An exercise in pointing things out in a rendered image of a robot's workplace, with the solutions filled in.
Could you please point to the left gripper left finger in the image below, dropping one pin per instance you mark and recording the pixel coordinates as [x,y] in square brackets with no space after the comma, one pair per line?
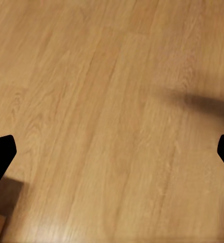
[7,152]

